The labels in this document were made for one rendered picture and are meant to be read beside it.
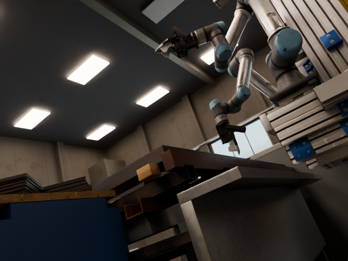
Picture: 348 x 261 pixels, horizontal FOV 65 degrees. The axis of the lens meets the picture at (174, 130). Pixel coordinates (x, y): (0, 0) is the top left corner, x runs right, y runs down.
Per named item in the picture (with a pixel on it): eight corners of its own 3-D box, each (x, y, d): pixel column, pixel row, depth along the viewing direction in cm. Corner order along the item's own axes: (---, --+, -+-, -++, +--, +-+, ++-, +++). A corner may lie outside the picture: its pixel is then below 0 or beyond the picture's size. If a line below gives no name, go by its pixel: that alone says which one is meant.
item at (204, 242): (226, 352, 64) (179, 204, 77) (319, 245, 167) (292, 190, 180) (241, 351, 62) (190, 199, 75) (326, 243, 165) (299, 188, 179)
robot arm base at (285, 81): (313, 87, 136) (304, 71, 140) (308, 77, 124) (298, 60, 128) (284, 102, 143) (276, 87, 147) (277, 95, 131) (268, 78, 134)
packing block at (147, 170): (139, 181, 90) (135, 170, 92) (148, 181, 94) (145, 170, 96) (151, 174, 87) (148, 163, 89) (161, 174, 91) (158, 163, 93)
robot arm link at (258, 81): (297, 107, 181) (232, 57, 185) (283, 118, 194) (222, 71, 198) (303, 97, 188) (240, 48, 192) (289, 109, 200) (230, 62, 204)
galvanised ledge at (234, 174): (179, 204, 77) (176, 194, 78) (292, 190, 180) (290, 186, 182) (242, 177, 67) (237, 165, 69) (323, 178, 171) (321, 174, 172)
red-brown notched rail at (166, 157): (165, 172, 86) (160, 154, 89) (292, 176, 215) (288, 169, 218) (175, 167, 84) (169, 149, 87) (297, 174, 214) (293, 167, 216)
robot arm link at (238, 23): (240, 2, 163) (208, 70, 151) (241, -13, 153) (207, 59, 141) (259, 6, 160) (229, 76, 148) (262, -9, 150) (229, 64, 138)
